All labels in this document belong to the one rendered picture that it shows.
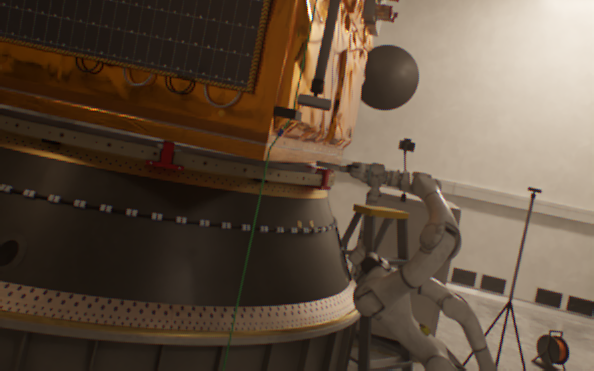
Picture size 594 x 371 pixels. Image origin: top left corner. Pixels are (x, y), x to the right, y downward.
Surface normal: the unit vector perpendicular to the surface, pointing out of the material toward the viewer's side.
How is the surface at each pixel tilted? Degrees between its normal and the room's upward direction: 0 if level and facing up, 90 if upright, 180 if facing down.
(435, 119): 90
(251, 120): 97
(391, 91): 90
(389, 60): 90
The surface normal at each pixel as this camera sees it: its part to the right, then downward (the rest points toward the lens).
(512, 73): -0.14, 0.01
